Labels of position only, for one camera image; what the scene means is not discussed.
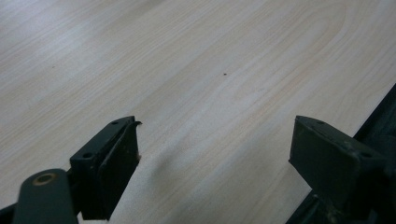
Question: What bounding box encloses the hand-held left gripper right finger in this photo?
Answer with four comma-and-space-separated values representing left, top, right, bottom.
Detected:
288, 115, 390, 210

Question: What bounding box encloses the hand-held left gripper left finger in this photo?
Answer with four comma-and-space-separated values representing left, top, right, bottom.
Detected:
69, 115, 143, 221

